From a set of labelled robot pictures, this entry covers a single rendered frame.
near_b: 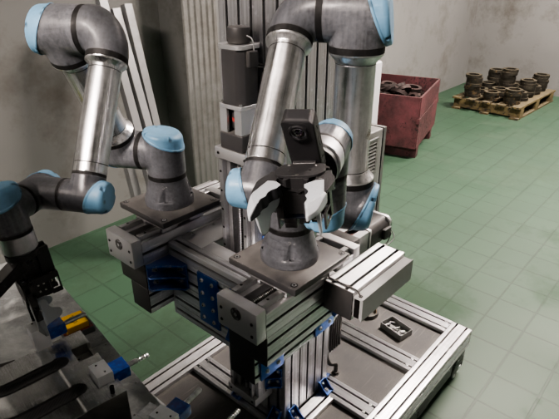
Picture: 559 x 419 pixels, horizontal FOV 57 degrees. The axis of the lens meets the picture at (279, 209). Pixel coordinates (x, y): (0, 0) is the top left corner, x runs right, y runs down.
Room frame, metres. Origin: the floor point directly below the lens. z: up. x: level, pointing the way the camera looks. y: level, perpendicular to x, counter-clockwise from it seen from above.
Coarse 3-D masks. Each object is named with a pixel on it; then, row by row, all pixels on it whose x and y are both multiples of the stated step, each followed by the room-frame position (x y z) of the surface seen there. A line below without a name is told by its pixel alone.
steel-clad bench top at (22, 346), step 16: (16, 288) 1.31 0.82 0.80; (64, 288) 1.31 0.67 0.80; (0, 304) 1.23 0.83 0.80; (16, 304) 1.23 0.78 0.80; (64, 304) 1.23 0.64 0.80; (0, 320) 1.16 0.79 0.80; (16, 320) 1.16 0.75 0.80; (0, 336) 1.09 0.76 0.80; (16, 336) 1.09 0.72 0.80; (96, 336) 1.09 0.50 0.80; (0, 352) 1.03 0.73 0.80; (16, 352) 1.03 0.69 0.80; (112, 352) 1.03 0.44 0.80; (128, 384) 0.92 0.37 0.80; (128, 400) 0.87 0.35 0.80; (144, 400) 0.87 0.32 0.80
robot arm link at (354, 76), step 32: (320, 0) 1.06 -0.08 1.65; (352, 0) 1.04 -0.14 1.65; (384, 0) 1.03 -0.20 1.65; (320, 32) 1.06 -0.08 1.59; (352, 32) 1.03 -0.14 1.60; (384, 32) 1.02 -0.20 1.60; (352, 64) 1.05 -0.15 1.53; (352, 96) 1.05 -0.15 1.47; (352, 128) 1.05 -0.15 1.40; (352, 160) 1.05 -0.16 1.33; (352, 192) 1.03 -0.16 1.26; (352, 224) 1.03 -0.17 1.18
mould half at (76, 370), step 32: (32, 352) 0.93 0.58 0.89; (64, 352) 0.93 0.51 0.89; (96, 352) 0.93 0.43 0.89; (0, 384) 0.83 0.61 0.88; (32, 384) 0.83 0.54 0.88; (64, 384) 0.83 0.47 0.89; (0, 416) 0.74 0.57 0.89; (64, 416) 0.75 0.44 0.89; (96, 416) 0.77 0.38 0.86; (128, 416) 0.81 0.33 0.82
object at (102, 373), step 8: (104, 360) 0.87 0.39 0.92; (120, 360) 0.89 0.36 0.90; (136, 360) 0.90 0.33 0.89; (88, 368) 0.85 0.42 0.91; (96, 368) 0.85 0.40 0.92; (104, 368) 0.85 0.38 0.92; (112, 368) 0.86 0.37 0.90; (120, 368) 0.86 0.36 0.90; (128, 368) 0.87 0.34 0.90; (96, 376) 0.83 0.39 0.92; (104, 376) 0.83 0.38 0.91; (112, 376) 0.84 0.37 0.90; (120, 376) 0.85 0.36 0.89; (128, 376) 0.87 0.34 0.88; (96, 384) 0.83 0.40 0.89; (104, 384) 0.83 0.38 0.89
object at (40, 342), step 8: (56, 320) 0.98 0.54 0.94; (72, 320) 1.00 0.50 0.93; (32, 328) 0.94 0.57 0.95; (48, 328) 0.95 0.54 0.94; (56, 328) 0.96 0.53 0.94; (64, 328) 0.97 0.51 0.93; (32, 336) 0.92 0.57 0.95; (40, 336) 0.93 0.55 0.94; (48, 336) 0.94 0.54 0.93; (56, 336) 0.95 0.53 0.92; (32, 344) 0.94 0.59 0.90; (40, 344) 0.93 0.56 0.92; (48, 344) 0.94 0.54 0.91
